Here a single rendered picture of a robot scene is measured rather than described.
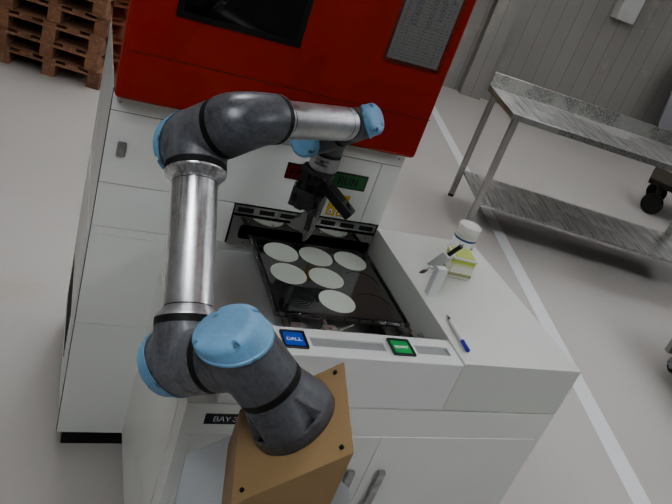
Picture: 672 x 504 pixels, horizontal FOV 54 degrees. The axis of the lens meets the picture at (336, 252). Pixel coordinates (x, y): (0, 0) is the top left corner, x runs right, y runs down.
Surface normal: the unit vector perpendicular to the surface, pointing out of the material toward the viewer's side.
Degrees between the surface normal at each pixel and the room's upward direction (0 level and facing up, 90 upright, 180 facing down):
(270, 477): 46
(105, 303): 90
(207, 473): 0
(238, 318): 39
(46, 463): 0
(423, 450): 90
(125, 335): 90
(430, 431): 90
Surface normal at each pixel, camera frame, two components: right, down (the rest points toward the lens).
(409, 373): 0.28, 0.53
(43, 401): 0.31, -0.84
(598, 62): 0.03, 0.48
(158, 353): -0.57, -0.24
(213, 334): -0.36, -0.78
